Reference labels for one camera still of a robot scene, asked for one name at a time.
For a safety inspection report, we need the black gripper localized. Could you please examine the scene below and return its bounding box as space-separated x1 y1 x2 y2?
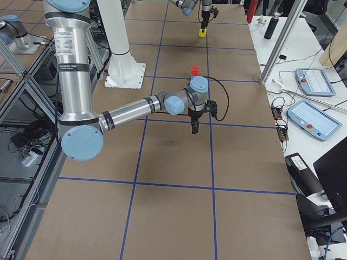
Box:
201 10 210 29
188 108 203 134

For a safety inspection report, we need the yellow block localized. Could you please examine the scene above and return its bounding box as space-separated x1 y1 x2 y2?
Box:
198 29 207 38

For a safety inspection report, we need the red block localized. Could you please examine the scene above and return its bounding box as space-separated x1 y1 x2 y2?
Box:
191 66 200 77

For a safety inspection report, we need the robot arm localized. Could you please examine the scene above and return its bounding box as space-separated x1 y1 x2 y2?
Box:
43 1 209 161
168 0 219 33

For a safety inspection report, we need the red cylinder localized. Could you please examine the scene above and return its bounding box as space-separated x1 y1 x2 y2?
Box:
247 0 258 24

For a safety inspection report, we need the black water bottle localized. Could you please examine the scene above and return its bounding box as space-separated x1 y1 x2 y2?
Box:
264 12 280 40

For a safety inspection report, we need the far blue teach pendant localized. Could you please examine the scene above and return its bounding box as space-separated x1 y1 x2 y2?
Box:
295 68 336 97

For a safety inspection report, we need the blue teach pendant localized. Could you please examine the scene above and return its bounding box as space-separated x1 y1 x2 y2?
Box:
295 68 336 97
287 100 342 141

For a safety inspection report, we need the near blue teach pendant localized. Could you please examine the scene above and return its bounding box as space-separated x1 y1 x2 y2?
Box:
287 100 342 141

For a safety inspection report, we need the black monitor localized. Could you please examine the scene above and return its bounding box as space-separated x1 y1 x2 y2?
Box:
313 138 346 211

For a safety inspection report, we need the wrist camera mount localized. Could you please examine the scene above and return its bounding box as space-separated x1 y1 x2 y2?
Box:
210 6 219 19
204 100 217 119

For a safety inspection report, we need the aluminium frame post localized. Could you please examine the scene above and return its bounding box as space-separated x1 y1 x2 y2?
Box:
259 0 307 85

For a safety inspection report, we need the white camera pedestal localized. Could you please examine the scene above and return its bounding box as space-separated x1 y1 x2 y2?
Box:
97 0 146 89

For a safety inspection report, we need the aluminium frame rack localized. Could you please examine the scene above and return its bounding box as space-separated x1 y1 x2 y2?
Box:
0 29 109 258

